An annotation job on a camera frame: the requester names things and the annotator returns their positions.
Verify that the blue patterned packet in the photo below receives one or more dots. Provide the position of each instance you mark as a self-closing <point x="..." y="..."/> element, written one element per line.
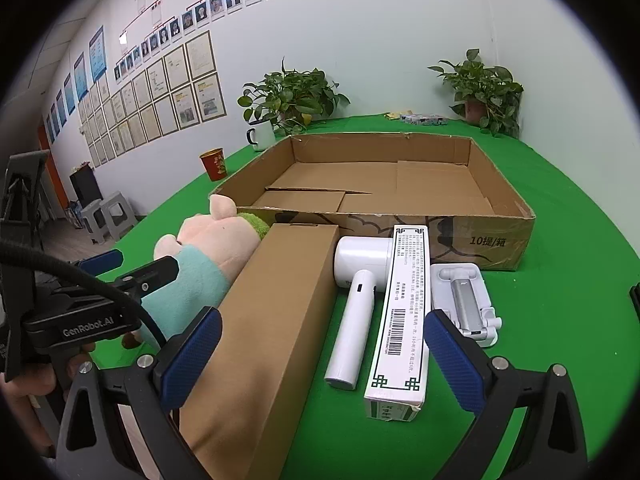
<point x="425" y="120"/>

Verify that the yellow packet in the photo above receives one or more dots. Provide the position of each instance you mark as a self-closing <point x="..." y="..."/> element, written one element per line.
<point x="397" y="115"/>

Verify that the black cabinet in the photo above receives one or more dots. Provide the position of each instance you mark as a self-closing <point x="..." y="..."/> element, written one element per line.
<point x="85" y="185"/>

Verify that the person's left hand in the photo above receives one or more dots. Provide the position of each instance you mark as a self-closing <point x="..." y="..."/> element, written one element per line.
<point x="25" y="400"/>

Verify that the flat black device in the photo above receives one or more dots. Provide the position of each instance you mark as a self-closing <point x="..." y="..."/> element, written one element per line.
<point x="635" y="300"/>

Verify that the red paper cup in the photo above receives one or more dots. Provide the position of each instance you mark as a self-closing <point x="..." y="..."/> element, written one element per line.
<point x="214" y="165"/>

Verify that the grey plastic stool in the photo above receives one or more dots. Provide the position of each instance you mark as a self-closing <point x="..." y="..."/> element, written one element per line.
<point x="119" y="215"/>
<point x="92" y="222"/>

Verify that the white phone stand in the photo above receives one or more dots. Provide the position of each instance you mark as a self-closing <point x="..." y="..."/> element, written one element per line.
<point x="465" y="295"/>

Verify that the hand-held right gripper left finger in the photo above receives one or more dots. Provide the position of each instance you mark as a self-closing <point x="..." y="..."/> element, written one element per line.
<point x="192" y="355"/>

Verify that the bushy potted green plant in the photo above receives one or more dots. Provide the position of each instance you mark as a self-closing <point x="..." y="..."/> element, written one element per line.
<point x="290" y="95"/>

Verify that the white hair dryer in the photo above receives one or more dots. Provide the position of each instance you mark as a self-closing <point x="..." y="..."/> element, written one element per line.
<point x="350" y="320"/>

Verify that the long brown cardboard box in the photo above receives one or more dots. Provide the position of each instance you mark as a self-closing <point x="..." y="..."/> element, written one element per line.
<point x="280" y="320"/>

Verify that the wall photo chart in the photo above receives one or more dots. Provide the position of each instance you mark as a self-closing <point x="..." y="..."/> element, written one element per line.
<point x="220" y="2"/>

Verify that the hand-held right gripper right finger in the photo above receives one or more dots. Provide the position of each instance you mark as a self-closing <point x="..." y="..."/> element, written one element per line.
<point x="455" y="360"/>

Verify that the wall of framed certificates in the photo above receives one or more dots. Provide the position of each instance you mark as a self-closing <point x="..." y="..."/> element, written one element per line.
<point x="165" y="95"/>

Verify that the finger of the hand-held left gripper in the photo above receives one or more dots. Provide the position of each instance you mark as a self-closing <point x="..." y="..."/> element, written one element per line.
<point x="102" y="260"/>
<point x="152" y="275"/>

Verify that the white green long box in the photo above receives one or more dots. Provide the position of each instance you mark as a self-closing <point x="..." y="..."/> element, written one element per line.
<point x="405" y="310"/>

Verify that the white enamel mug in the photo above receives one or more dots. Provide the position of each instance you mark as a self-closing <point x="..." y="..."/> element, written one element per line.
<point x="262" y="135"/>

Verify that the pink pig plush toy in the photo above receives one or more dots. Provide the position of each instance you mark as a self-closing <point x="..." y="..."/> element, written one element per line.
<point x="200" y="270"/>

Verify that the green plant in clay pot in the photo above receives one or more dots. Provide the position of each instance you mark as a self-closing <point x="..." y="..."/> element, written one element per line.
<point x="480" y="90"/>

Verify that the row of blue wall posters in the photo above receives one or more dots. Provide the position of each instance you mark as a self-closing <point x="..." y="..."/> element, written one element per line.
<point x="96" y="52"/>

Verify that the large shallow cardboard box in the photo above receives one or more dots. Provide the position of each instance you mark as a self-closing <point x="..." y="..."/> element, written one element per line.
<point x="380" y="180"/>

